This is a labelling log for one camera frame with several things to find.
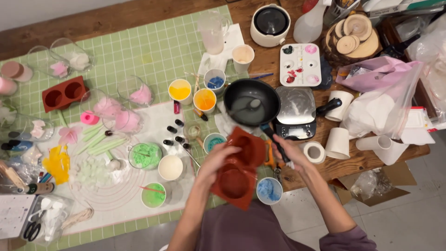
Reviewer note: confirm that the person's left hand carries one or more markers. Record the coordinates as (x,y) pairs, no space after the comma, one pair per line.
(210,165)

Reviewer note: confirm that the person's right hand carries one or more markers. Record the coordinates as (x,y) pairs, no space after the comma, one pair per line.
(296,155)

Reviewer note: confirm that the person's right fingers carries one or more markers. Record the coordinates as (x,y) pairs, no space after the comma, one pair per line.
(284,148)

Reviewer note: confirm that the red silicone two-cavity mould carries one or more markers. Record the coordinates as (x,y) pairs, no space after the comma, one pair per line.
(240,181)
(64,94)

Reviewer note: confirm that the black frying pan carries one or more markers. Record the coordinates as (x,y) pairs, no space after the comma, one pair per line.
(252,94)

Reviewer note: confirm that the white tape roll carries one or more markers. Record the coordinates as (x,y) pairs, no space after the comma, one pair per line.
(313,152)

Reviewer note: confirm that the silver kitchen scale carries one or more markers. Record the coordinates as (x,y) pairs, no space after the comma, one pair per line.
(296,104)

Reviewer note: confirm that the paper cup with pale-blue wax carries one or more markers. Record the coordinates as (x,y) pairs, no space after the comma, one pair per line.
(269,191)

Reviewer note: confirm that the empty white paper cup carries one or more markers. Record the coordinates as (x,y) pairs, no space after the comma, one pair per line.
(338,143)
(339,106)
(372,143)

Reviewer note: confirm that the metal spoon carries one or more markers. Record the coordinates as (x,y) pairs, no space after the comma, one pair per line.
(249,105)

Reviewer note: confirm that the paper cup with teal wax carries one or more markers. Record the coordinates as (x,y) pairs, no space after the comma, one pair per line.
(214,143)

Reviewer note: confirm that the blue paintbrush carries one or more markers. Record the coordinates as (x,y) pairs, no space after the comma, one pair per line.
(262,76)

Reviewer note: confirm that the white paint palette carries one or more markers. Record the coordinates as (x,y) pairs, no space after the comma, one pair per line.
(299,64)

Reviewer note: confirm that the person's purple shirt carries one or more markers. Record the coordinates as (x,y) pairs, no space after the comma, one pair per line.
(244,230)

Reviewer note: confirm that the paper cup with orange wax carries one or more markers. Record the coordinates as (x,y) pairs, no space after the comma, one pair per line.
(205,101)

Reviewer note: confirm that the small clear glass jar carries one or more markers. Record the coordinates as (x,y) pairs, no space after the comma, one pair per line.
(192,131)

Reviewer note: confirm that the paper cup with blue wax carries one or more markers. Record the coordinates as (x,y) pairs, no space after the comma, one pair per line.
(215,82)

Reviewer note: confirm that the cardboard box with plastic bag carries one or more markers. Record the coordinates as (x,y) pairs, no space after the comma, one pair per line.
(372,184)

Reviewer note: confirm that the small dark dropper bottle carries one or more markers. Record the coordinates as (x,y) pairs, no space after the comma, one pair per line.
(168,142)
(187,146)
(179,122)
(171,129)
(179,139)

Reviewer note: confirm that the clear bag of white wax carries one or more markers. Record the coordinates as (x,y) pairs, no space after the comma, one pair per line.
(376,108)

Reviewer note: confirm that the paper cup with peach wax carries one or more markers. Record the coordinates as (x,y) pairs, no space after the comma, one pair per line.
(243,55)

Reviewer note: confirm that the pink plastic bag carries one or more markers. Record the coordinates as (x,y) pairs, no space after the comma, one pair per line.
(369,73)

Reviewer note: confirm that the paper cup with white wax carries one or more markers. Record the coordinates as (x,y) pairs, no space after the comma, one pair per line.
(170,168)

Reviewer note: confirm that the paper cup with yellow wax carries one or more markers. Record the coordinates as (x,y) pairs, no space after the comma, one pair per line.
(179,92)

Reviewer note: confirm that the white paper towel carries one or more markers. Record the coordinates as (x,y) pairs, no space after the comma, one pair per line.
(231,38)

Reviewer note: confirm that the translucent spray bottle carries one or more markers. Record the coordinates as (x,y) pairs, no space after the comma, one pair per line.
(308,24)

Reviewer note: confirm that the white electric melting pot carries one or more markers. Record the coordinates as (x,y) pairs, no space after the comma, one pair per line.
(270,22)

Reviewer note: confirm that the stack of wood slices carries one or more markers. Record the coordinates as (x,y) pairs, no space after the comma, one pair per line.
(353,38)

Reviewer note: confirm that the clear plastic measuring jug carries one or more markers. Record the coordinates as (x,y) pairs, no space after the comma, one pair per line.
(212,33)

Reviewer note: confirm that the white and red packet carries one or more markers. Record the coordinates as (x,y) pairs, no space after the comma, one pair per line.
(418,125)

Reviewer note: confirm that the paper cup with green wax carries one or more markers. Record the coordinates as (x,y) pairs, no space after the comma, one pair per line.
(153,196)

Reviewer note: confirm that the glass bowl with green wax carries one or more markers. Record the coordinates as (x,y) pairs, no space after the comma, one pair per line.
(144,156)

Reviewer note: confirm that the holder with pens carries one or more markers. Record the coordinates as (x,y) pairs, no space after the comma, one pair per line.
(339,10)

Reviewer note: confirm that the black brush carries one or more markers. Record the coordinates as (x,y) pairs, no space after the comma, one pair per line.
(399,47)

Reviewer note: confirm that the glass with pink wax flower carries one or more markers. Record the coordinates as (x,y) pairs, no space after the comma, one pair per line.
(104,106)
(125,121)
(139,94)
(55,68)

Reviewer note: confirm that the white silicone baking mat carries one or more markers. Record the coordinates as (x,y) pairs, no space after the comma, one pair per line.
(122,195)

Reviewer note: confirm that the green checked table mat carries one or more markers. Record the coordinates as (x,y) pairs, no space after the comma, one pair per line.
(139,52)

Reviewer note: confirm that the heap of clear plastic bags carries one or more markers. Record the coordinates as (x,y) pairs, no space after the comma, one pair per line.
(430,52)

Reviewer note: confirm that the bunch of green wax sticks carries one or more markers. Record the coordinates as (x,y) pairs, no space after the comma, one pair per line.
(101,144)

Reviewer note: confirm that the heap of pale wax chunks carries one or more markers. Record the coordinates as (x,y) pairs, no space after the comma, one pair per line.
(92,172)

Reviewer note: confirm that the small bright pink candle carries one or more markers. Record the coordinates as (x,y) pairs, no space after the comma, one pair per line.
(89,117)

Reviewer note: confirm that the pink wax flower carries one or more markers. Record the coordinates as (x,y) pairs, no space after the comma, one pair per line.
(69,135)

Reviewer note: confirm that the coil of beige wick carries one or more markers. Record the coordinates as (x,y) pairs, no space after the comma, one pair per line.
(78,218)

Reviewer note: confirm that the glass with white wax flower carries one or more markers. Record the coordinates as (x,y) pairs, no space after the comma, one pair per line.
(7,115)
(77,59)

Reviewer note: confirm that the yellow wax pieces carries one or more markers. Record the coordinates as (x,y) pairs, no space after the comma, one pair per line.
(57,165)

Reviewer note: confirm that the clear bag of white moulds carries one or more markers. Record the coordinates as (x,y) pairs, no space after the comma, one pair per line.
(52,212)

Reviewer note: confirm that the glass with pale wax flower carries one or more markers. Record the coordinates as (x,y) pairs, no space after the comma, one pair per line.
(36,128)

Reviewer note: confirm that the black scissors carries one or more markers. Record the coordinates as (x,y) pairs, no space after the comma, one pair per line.
(33,228)

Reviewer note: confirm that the blue bottle with black cap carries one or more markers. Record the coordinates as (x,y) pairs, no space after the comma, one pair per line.
(19,145)

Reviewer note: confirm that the white paper sheet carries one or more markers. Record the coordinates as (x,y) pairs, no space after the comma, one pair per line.
(14,216)

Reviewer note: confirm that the pink round wax discs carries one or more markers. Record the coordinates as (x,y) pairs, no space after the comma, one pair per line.
(15,70)

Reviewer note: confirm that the pale pink candle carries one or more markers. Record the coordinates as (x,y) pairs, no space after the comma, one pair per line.
(7,86)

